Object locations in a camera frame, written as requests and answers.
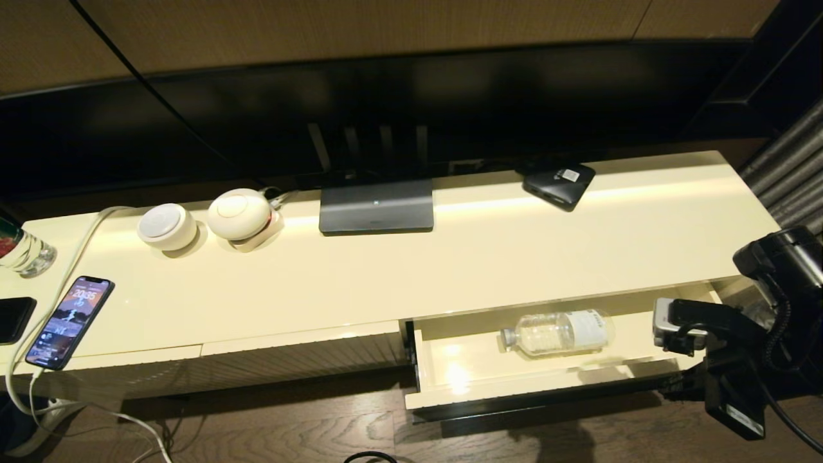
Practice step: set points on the dark navy trouser leg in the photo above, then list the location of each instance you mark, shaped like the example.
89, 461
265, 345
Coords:
13, 421

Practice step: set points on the white dome shaped device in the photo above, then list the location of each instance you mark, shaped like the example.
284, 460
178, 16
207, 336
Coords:
239, 213

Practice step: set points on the grey router with antennas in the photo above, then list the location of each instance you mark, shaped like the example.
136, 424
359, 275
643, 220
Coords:
376, 211

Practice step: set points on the dark blue smartphone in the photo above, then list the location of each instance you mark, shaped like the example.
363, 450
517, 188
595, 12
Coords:
69, 321

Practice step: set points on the small white round speaker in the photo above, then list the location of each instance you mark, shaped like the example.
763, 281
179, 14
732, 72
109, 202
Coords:
167, 227

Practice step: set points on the glass bottle with red label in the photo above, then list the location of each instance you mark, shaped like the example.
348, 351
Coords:
23, 252

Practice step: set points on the wide cream drawer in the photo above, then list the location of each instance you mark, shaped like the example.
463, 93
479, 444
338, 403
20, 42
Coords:
469, 379

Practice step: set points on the black box with white sticker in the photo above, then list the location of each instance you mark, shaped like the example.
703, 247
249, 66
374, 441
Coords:
556, 184

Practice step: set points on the white dock under dome device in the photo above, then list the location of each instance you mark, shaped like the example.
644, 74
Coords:
269, 234

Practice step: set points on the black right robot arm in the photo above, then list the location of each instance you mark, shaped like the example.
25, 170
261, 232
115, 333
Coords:
787, 289

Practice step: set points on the black smartphone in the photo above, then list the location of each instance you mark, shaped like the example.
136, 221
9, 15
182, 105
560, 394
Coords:
11, 318

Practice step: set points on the cream white low cabinet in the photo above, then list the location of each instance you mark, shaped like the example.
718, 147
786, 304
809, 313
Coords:
386, 270

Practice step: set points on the clear plastic water bottle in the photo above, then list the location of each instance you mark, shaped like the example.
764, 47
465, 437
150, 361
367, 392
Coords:
559, 333

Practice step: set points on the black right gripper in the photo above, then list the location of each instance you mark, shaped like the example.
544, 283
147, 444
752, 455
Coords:
733, 392

